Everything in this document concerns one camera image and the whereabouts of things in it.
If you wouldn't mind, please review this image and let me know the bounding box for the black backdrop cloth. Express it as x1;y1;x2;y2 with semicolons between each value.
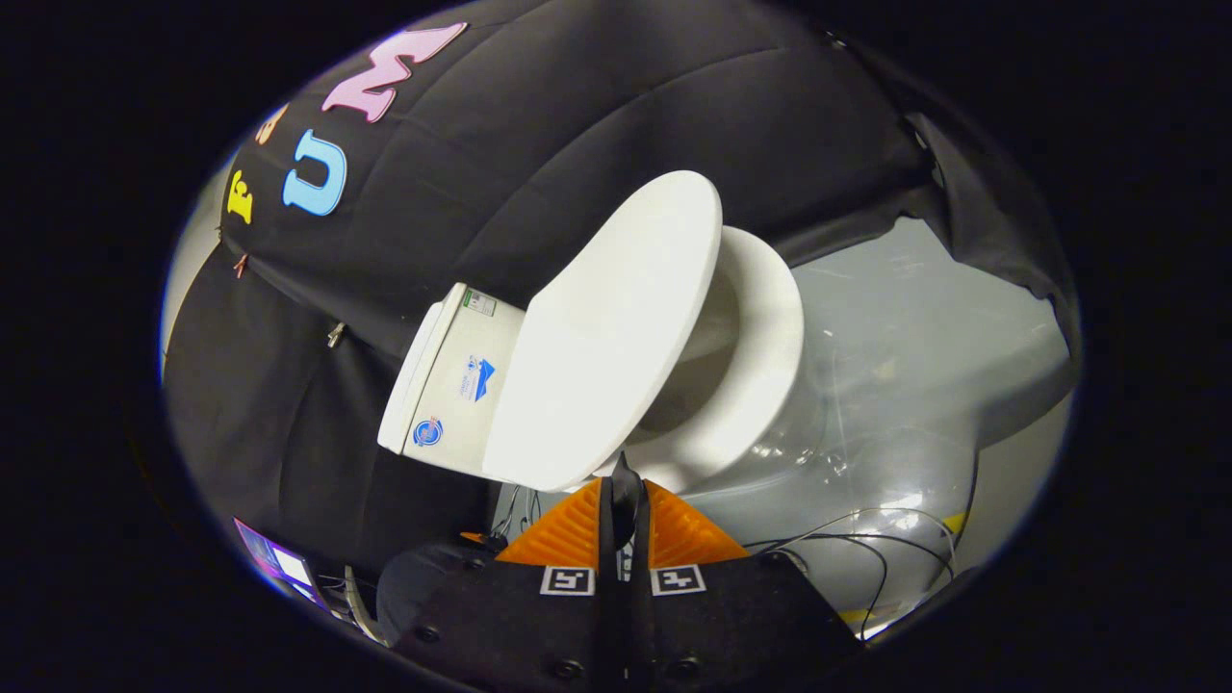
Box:
162;0;1081;578

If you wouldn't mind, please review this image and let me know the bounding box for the white toilet seat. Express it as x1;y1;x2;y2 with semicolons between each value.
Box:
616;226;806;494

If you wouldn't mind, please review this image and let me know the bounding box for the white toilet lid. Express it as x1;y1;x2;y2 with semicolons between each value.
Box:
481;170;724;494

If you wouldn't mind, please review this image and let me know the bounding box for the computer monitor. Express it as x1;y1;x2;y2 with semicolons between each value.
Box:
234;518;321;604

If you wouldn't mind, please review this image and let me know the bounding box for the thin black cable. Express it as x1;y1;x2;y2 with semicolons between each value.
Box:
749;507;960;642

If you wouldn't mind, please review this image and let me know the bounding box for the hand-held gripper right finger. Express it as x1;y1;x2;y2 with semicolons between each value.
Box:
621;452;864;693

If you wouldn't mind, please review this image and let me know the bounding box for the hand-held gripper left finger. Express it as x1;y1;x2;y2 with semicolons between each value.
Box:
393;452;627;693

